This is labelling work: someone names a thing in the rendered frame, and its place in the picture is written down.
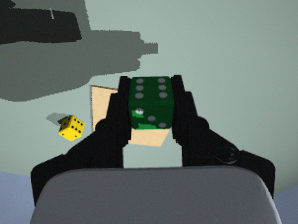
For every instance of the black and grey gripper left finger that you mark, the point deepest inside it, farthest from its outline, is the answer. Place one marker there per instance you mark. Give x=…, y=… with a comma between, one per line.
x=101, y=149

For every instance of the tan flat mat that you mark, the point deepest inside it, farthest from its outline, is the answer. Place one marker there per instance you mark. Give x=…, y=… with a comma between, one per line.
x=100, y=100

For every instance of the yellow die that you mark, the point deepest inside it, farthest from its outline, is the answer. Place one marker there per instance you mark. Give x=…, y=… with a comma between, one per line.
x=71, y=128

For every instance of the green die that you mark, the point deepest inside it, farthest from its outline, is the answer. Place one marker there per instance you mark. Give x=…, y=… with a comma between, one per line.
x=151, y=102

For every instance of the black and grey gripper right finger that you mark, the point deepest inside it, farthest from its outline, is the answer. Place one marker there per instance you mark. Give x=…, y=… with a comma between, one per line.
x=203, y=147

